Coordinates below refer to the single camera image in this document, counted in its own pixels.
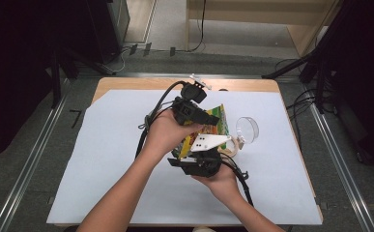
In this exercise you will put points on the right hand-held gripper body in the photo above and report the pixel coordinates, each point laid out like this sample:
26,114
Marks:
204,166

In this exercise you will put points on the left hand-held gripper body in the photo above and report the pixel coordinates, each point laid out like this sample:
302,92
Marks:
184,109

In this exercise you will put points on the yellow green spout pouch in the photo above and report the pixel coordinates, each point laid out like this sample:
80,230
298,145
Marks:
218,121

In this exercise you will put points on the clear plastic cup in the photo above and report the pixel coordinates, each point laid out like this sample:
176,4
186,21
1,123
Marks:
249,129

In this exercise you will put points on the person's right hand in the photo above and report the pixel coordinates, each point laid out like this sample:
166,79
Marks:
223,185

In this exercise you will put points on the person's left hand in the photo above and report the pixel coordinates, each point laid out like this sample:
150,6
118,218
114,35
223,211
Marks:
165,135

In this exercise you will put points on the white table mat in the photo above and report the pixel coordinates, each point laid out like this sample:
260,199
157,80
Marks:
110,145

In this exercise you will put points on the black cabinet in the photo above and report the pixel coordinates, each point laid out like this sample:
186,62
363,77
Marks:
107,29

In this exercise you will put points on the light wooden desk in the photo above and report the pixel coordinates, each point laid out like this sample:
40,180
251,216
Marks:
255,16

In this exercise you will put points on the black metal stand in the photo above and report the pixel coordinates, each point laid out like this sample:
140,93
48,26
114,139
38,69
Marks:
56,77
323,42

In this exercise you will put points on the dark curtain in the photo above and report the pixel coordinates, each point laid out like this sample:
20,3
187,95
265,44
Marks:
10,80
368,96

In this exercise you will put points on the aluminium floor rail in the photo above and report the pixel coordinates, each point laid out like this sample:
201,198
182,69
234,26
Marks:
30,161
342,174

